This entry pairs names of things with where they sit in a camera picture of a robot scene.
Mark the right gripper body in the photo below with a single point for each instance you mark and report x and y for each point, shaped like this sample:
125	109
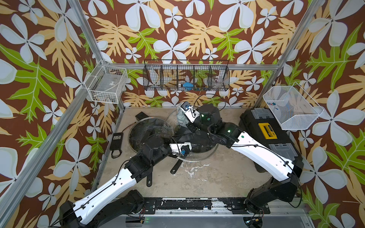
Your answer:
193	127

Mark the small pan with lid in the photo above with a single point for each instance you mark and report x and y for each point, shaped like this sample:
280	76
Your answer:
205	142

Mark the glass pot lid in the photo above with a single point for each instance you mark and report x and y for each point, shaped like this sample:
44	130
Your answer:
199	151
145	128

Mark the green microfibre cloth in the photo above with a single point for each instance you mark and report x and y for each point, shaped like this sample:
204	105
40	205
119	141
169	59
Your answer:
182	120

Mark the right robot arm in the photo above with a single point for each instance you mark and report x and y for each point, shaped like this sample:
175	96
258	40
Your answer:
285	172

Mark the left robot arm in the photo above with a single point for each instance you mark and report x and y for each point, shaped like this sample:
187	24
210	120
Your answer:
81	212

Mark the large black frying pan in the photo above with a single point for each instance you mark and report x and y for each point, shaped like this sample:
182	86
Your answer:
148	176

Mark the black yellow toolbox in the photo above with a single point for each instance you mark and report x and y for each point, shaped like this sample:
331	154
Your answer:
261	125

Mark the black power adapter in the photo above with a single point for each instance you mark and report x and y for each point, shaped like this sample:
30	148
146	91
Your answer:
116	142

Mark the white mesh basket right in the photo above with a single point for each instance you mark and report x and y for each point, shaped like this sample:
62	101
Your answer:
293	107

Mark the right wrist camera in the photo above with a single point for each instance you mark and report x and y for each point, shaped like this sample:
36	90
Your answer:
189	111

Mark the black wire basket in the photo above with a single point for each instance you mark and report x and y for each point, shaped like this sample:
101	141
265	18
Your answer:
186	75

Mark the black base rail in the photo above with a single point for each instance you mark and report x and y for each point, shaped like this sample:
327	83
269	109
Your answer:
232	204

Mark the white wire basket left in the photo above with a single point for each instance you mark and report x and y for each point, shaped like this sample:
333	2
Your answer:
106	83

